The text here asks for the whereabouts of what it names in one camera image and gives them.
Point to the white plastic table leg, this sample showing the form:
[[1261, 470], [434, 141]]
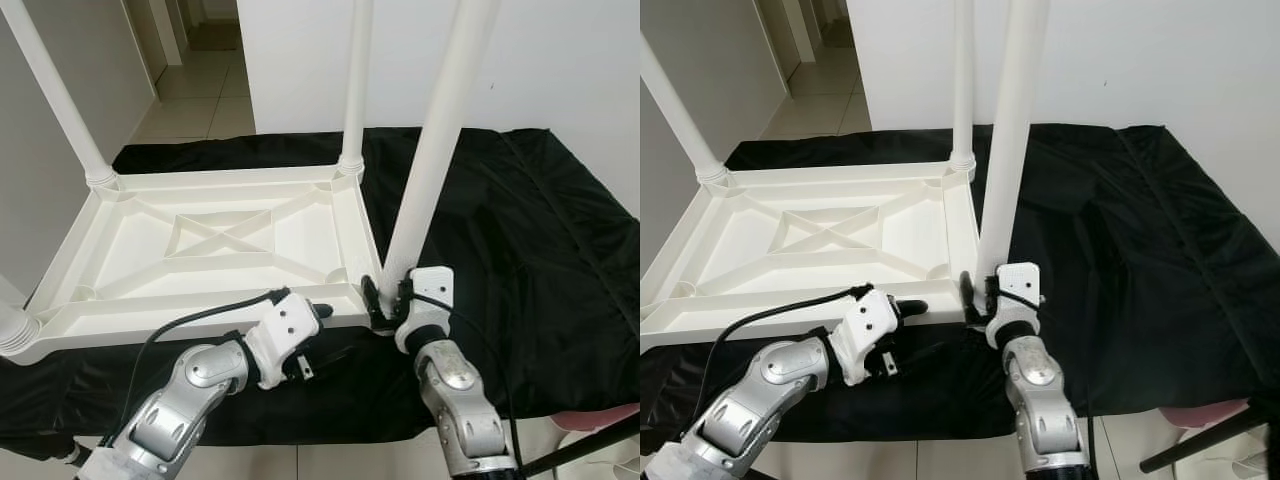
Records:
[[685, 110], [440, 130], [15, 325], [60, 90], [355, 80], [1012, 130], [962, 80]]

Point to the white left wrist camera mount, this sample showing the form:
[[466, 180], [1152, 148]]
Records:
[[865, 322], [285, 325]]

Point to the cream plastic table top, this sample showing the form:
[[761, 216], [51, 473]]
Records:
[[220, 300], [830, 295]]

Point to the white door frame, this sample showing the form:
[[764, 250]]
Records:
[[795, 28], [165, 30]]

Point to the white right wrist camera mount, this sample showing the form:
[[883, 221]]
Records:
[[1018, 288], [430, 290]]

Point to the black metal stand leg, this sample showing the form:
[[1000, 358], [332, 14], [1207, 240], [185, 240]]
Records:
[[1215, 435], [585, 445], [78, 452]]

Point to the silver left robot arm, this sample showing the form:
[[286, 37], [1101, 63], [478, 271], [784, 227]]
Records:
[[180, 395], [760, 395]]

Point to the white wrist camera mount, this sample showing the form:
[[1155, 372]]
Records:
[[865, 322], [285, 325], [1018, 288], [430, 290]]

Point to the black cloth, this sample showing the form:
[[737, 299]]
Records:
[[540, 280], [1160, 280]]

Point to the white round object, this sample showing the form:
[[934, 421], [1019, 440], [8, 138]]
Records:
[[1250, 462], [610, 462]]

